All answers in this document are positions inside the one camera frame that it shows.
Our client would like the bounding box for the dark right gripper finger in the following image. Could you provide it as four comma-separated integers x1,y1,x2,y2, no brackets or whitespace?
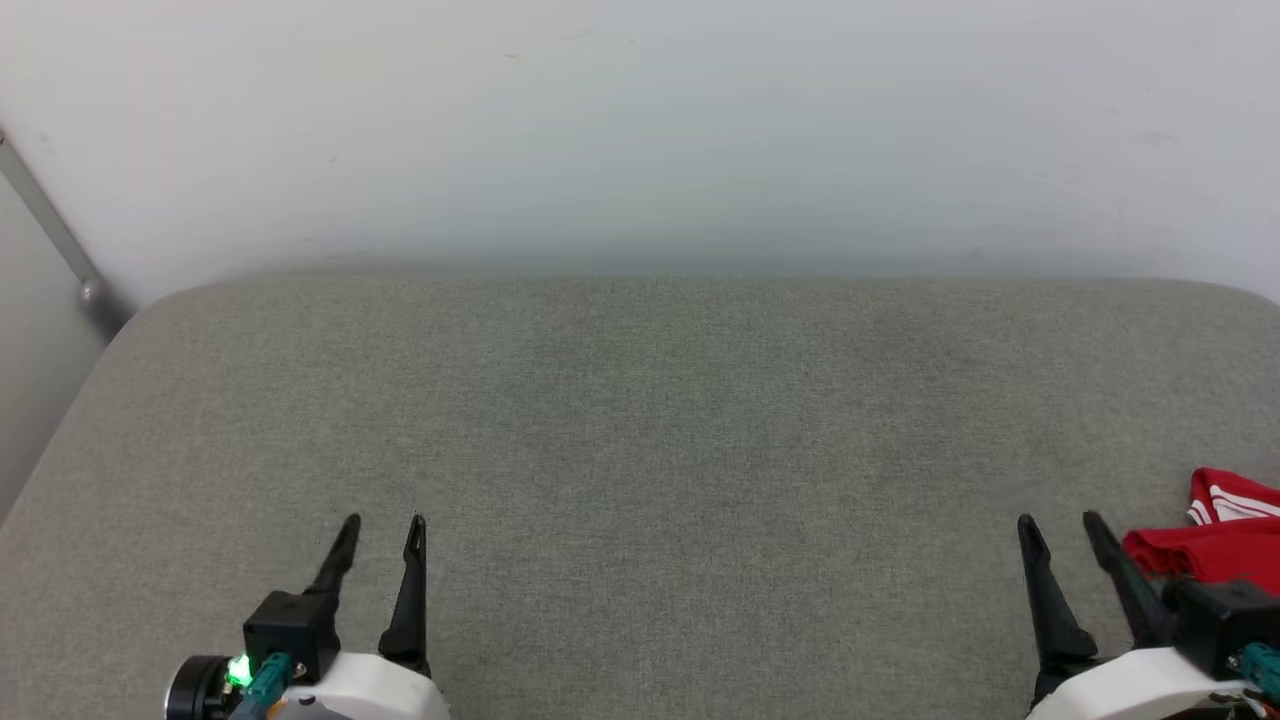
1016,512,1101,701
1081,509,1179,651

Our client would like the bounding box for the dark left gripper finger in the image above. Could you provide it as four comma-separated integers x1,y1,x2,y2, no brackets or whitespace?
303,512,364,603
377,512,434,679

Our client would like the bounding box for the teal cable connector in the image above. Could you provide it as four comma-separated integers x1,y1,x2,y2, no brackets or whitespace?
1232,641,1280,703
226,650,295,720

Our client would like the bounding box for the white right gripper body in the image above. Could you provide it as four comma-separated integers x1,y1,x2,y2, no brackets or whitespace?
1024,644,1263,720

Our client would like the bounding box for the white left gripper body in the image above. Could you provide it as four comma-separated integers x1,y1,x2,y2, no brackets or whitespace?
164,648,453,720

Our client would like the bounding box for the red and white jersey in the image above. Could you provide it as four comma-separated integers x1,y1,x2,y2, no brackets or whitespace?
1121,466,1280,587

